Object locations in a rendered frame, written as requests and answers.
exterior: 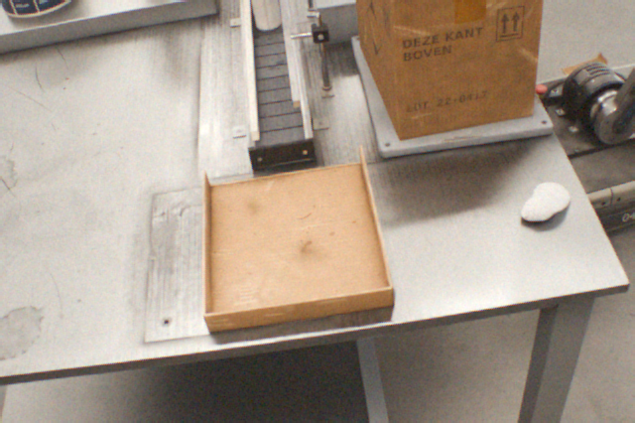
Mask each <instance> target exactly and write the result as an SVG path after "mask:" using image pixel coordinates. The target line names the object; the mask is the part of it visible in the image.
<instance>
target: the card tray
mask: <svg viewBox="0 0 635 423"><path fill-rule="evenodd" d="M359 151H360V162H354V163H347V165H340V166H334V167H326V168H319V169H312V170H305V171H299V172H292V173H285V174H278V175H271V176H264V177H257V178H250V179H243V181H236V182H230V183H222V184H215V185H211V184H210V183H209V180H208V175H207V172H206V169H203V182H202V238H203V263H202V316H203V319H204V322H205V326H206V327H207V328H208V331H209V333H217V332H223V331H230V330H238V329H244V328H251V327H259V326H265V325H272V324H280V323H286V322H292V321H300V320H307V319H313V318H321V317H328V316H335V315H342V314H349V313H356V312H363V311H370V310H377V308H384V307H391V306H395V296H394V285H393V281H392V276H391V272H390V266H389V262H388V258H387V253H385V249H386V248H384V243H383V239H382V234H381V229H380V225H379V220H378V216H377V210H376V207H375V202H374V197H373V193H372V188H371V184H370V178H369V174H368V169H366V165H365V160H364V155H363V151H362V146H359Z"/></svg>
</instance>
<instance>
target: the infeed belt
mask: <svg viewBox="0 0 635 423"><path fill-rule="evenodd" d="M250 8H251V21H252V34H253V47H254V61H255V73H256V86H257V91H256V100H257V113H258V127H259V140H255V150H257V149H263V148H271V147H277V146H281V145H285V144H292V143H298V142H306V137H305V130H304V122H303V115H302V109H301V108H300V107H299V108H294V107H293V100H292V93H291V85H290V78H289V69H288V62H287V54H286V47H285V39H284V32H283V24H282V26H281V27H280V28H279V29H277V30H275V31H272V32H261V31H259V30H258V29H257V28H256V22H255V17H254V14H253V9H252V4H251V0H250Z"/></svg>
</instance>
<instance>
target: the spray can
mask: <svg viewBox="0 0 635 423"><path fill-rule="evenodd" d="M251 1H252V6H253V11H254V17H255V22H256V28H257V29H258V30H259V31H261V32H272V31H275V30H277V29H279V28H280V27H281V26H282V21H281V15H280V9H279V3H278V0H251Z"/></svg>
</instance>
